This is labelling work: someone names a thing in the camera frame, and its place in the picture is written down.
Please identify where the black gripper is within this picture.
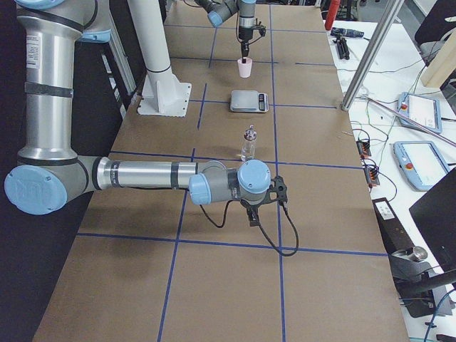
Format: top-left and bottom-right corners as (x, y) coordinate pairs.
(237, 16), (266, 64)
(240, 175), (288, 227)

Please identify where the glass sauce bottle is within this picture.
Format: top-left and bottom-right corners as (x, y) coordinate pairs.
(241, 125), (257, 162)

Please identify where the pink plastic cup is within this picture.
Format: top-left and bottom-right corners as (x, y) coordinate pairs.
(237, 57), (253, 78)

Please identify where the black box white label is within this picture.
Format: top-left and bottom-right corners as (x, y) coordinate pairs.
(372, 197), (414, 254)

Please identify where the blue teach pendant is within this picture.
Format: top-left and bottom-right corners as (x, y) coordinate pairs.
(393, 141), (450, 192)
(398, 92), (442, 134)

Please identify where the blue folded umbrella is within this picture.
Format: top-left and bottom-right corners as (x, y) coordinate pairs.
(331, 27), (364, 38)

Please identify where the aluminium frame post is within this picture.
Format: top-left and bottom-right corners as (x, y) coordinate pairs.
(341, 0), (404, 111)

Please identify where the black connector board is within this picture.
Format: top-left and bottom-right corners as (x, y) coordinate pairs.
(356, 140), (371, 159)
(363, 165), (380, 188)

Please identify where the red bottle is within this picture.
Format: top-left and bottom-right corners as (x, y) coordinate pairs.
(325, 0), (341, 31)

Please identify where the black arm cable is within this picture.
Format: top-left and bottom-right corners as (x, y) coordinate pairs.
(199, 199), (300, 257)

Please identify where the black clamp metal knob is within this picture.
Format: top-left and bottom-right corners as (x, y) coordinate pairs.
(388, 251), (455, 318)

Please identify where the digital kitchen scale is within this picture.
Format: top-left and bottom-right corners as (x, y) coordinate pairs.
(230, 90), (269, 113)

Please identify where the black folded tripod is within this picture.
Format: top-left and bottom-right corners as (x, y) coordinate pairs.
(333, 35), (350, 60)

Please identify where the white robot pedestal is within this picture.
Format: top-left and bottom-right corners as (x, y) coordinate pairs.
(128, 0), (192, 117)

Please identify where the near blue teach pendant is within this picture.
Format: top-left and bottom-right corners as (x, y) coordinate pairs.
(393, 141), (450, 192)

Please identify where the far blue teach pendant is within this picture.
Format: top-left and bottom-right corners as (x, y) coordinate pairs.
(398, 92), (442, 134)

